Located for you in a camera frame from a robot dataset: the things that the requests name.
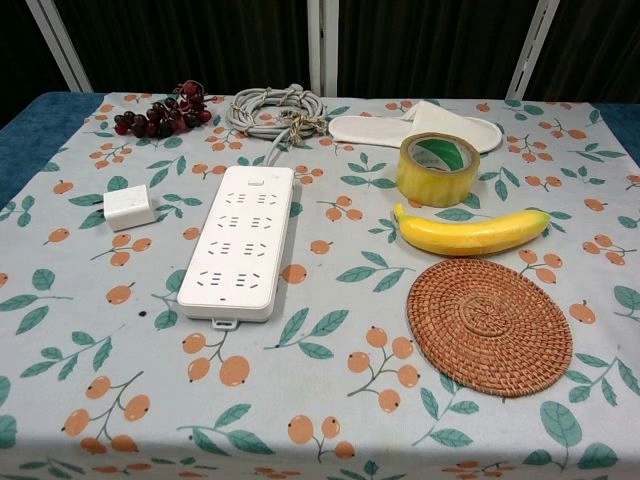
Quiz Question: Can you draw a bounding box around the white metal frame post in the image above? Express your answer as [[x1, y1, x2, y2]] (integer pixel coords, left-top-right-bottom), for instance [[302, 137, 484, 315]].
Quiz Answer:
[[27, 0, 94, 94], [306, 0, 341, 97], [504, 0, 560, 101]]

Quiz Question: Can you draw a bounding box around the floral print tablecloth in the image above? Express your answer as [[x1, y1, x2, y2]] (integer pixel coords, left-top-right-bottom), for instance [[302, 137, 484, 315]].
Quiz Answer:
[[0, 91, 640, 480]]

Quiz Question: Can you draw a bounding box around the yellow banana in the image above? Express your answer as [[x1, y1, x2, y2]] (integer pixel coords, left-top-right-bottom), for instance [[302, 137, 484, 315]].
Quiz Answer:
[[392, 202, 552, 258]]

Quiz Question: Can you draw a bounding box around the black curtain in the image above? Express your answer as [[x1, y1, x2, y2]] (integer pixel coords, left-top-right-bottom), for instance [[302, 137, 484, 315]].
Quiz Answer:
[[0, 0, 640, 104]]

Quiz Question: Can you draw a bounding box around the white charger adapter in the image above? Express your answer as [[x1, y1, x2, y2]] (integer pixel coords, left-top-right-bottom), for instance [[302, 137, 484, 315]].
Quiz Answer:
[[102, 184, 157, 233]]

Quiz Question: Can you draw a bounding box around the white power strip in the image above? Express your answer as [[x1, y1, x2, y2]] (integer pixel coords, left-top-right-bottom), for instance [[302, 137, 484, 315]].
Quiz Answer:
[[176, 165, 296, 332]]

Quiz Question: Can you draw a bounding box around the white cloth slipper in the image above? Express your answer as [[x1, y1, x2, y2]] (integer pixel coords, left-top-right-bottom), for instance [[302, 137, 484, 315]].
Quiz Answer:
[[328, 99, 504, 155]]

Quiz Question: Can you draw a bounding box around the clear packing tape roll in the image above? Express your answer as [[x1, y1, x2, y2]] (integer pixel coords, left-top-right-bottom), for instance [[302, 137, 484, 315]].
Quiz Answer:
[[395, 132, 481, 208]]

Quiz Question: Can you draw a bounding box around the round woven rattan coaster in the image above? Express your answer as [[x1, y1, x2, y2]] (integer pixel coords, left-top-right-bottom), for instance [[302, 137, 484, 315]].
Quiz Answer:
[[406, 257, 574, 399]]

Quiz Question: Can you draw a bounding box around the dark red grape bunch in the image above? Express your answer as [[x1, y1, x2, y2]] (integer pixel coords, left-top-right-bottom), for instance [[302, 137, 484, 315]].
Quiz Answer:
[[113, 79, 217, 139]]

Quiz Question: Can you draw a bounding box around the grey coiled power cable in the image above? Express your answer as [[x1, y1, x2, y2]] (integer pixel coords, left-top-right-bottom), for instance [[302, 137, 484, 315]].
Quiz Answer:
[[222, 84, 329, 169]]

